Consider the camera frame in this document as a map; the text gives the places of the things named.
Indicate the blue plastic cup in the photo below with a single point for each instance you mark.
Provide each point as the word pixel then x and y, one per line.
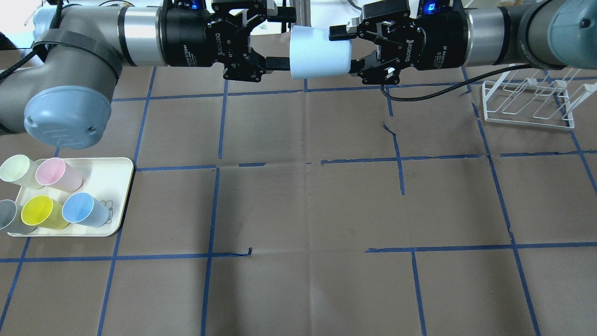
pixel 84 209

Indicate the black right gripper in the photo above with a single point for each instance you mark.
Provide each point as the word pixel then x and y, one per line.
pixel 440 42

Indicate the yellow plastic cup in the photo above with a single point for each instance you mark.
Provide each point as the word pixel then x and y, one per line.
pixel 44 212

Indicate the cream plastic tray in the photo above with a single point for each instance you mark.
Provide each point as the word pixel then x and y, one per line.
pixel 109 181

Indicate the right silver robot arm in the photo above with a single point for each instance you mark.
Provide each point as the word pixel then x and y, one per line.
pixel 548 35

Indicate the pale green plastic cup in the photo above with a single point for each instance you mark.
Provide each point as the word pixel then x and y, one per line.
pixel 20 170

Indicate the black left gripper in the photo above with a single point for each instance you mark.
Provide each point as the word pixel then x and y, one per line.
pixel 186 39

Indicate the brown paper table cover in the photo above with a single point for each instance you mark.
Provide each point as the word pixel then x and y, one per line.
pixel 318 208

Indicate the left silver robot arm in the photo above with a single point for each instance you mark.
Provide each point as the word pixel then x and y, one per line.
pixel 61 92

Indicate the grey plastic cup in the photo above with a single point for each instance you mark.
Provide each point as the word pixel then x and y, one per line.
pixel 10 218

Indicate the light blue cup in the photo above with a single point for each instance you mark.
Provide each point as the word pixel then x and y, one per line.
pixel 313 55

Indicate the white wire cup rack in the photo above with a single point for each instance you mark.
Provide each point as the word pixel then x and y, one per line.
pixel 535 99

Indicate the pink plastic cup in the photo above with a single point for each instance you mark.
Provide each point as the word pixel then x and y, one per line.
pixel 56 173

